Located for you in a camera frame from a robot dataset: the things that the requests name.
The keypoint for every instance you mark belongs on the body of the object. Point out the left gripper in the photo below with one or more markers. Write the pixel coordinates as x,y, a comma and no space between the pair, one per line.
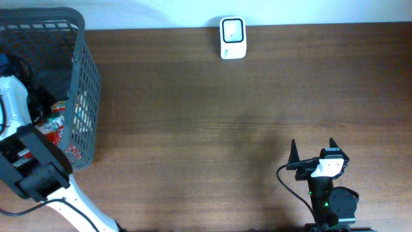
8,174

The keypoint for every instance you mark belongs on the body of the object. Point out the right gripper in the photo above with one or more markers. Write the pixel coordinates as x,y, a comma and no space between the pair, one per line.
303,173

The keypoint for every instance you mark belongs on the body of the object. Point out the red Hacks candy bag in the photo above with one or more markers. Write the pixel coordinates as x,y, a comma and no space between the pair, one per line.
57,109

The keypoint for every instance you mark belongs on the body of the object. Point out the teal tissue pack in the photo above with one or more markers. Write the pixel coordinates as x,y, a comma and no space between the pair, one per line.
51,124

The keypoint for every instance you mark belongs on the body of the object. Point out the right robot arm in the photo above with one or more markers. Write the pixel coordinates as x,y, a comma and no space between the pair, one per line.
333,207

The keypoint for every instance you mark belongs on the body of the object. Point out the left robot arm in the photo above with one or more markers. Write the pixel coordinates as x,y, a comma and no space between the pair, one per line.
33,167

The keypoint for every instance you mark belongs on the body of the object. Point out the white barcode scanner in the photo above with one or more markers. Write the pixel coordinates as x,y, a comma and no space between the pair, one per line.
233,39

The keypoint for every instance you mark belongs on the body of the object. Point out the grey plastic mesh basket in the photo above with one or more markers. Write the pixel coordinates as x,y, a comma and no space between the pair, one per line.
50,46

